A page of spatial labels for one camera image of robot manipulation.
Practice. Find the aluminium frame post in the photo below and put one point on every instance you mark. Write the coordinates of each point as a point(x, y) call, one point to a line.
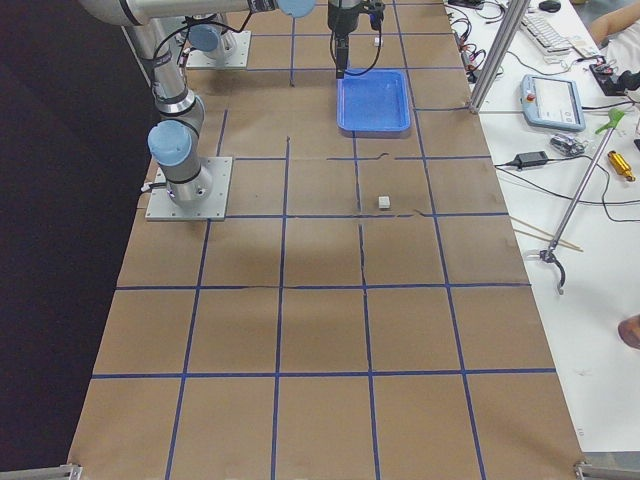
point(497, 52)

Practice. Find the green handled reacher grabber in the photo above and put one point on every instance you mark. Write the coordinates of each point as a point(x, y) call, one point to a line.
point(548, 255)

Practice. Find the wooden chopsticks pair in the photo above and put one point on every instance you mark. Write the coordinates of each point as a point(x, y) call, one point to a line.
point(527, 229)

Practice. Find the black power adapter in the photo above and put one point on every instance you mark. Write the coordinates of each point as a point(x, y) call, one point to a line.
point(530, 159)

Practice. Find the black computer mouse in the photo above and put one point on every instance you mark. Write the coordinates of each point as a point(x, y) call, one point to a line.
point(549, 6)

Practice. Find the white keyboard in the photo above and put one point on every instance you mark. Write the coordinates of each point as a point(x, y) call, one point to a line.
point(543, 36)

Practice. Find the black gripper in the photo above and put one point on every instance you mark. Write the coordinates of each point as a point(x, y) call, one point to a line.
point(341, 20)

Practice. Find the brown paper table cover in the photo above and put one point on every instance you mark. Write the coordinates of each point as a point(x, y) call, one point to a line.
point(312, 335)

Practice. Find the blue plastic tray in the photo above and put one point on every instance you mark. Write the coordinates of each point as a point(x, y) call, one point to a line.
point(376, 103)

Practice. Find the blue teach pendant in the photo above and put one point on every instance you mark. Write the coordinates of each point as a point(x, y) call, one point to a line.
point(552, 103)

